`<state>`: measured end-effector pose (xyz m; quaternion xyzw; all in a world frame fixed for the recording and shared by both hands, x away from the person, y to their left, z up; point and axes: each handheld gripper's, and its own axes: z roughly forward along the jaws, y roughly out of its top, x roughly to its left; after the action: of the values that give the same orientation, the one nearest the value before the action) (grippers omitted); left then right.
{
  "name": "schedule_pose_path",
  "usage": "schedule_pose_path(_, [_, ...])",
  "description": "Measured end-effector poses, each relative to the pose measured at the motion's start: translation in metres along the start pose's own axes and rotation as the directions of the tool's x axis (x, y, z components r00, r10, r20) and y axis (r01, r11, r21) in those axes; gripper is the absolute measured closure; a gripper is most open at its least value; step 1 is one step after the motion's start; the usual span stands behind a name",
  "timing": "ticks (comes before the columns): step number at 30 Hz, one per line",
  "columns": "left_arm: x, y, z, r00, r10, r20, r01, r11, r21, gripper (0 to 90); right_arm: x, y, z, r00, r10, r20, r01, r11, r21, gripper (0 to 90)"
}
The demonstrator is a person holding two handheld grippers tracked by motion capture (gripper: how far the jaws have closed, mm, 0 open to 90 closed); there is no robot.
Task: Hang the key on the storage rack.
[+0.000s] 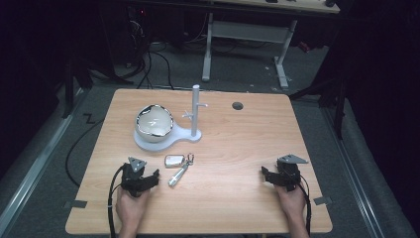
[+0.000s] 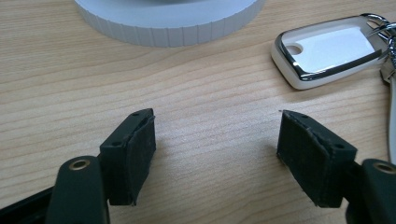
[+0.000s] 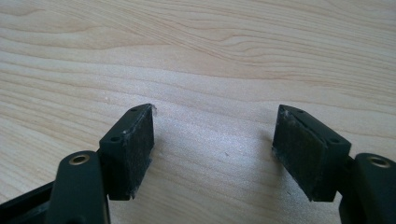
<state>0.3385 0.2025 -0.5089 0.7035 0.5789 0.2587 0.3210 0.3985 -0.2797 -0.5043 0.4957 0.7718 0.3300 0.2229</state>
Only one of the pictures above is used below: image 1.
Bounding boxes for metal floor rail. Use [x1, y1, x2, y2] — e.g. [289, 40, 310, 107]
[320, 104, 386, 238]
[0, 88, 87, 234]

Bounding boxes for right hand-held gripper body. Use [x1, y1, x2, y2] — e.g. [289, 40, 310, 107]
[274, 154, 309, 192]

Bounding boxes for black metal stand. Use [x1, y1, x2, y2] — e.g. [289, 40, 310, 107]
[60, 54, 133, 119]
[288, 73, 349, 141]

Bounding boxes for person's right hand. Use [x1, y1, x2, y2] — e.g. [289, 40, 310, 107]
[273, 181, 307, 220]

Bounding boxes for bundle of black floor cables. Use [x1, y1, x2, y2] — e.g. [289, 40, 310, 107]
[125, 19, 175, 91]

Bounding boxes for dark computer tower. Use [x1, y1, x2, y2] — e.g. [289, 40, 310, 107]
[124, 5, 152, 67]

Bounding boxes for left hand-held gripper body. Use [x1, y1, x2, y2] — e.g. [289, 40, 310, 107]
[120, 156, 151, 198]

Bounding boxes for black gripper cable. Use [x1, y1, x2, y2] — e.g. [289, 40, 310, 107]
[298, 180, 313, 236]
[106, 164, 127, 238]

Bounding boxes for white key stand with pegs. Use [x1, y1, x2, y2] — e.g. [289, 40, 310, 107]
[133, 83, 210, 154]

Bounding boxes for keychain with fob and silver cylinder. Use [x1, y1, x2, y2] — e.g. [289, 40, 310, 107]
[163, 153, 195, 188]

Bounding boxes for white bowl with silver rim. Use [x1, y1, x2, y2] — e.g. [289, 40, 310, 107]
[134, 103, 175, 144]

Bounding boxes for desk with white metal legs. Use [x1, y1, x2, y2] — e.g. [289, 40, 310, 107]
[200, 0, 342, 91]

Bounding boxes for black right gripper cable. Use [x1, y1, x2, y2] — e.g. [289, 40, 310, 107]
[298, 180, 313, 236]

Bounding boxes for person's left hand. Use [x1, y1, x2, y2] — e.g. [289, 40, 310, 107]
[115, 187, 152, 230]

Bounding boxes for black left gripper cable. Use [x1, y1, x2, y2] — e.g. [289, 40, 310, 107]
[106, 164, 127, 238]

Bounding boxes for black floor cable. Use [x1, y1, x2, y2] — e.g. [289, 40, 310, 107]
[64, 113, 107, 188]

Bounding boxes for grey tape piece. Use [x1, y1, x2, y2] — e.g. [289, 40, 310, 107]
[313, 195, 333, 206]
[62, 199, 88, 209]

